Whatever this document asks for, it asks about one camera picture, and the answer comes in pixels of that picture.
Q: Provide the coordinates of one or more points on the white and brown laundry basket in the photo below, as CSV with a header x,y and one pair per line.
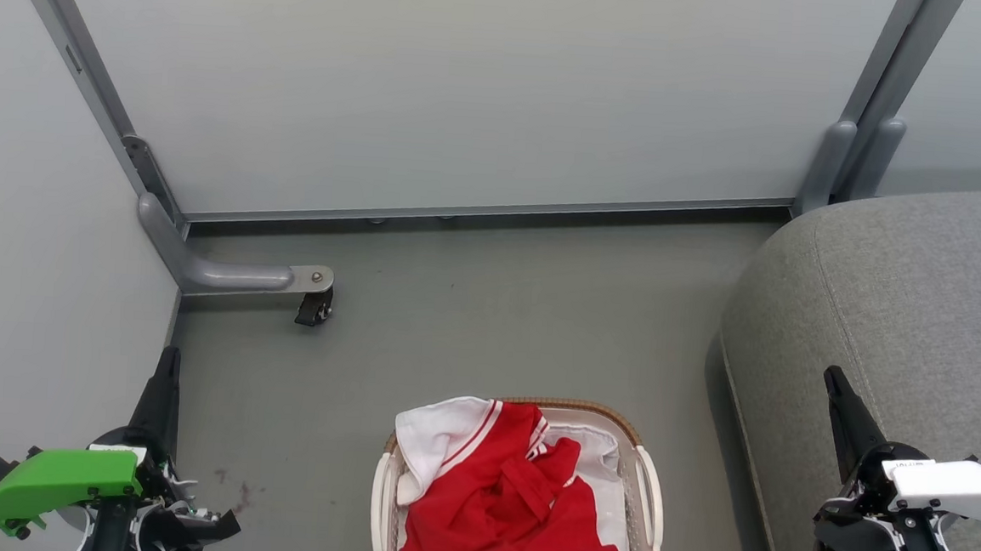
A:
x,y
651,498

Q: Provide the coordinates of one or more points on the red knit garment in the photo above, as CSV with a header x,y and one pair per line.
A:
x,y
492,523

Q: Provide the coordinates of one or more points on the black caster wheel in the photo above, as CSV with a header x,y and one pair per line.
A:
x,y
315,307

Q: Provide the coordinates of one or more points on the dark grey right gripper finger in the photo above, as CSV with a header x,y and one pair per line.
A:
x,y
854,425

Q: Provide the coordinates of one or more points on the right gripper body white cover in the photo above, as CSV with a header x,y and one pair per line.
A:
x,y
950,489

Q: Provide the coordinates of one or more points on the grey partition post with black slots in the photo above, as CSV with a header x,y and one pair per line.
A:
x,y
70,54

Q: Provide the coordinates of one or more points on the grey partition foot bracket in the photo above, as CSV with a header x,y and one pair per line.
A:
x,y
226,275

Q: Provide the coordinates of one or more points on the grey fabric sofa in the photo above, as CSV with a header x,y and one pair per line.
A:
x,y
924,293

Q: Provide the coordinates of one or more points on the grey double partition post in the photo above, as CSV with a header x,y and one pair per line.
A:
x,y
880,95

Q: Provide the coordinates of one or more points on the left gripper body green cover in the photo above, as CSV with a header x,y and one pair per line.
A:
x,y
61,479

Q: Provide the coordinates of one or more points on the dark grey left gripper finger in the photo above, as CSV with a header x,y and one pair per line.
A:
x,y
161,400

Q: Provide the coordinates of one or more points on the grey partition bottom rail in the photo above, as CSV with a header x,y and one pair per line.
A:
x,y
494,209

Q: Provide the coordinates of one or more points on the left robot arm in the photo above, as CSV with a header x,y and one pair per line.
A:
x,y
112,538

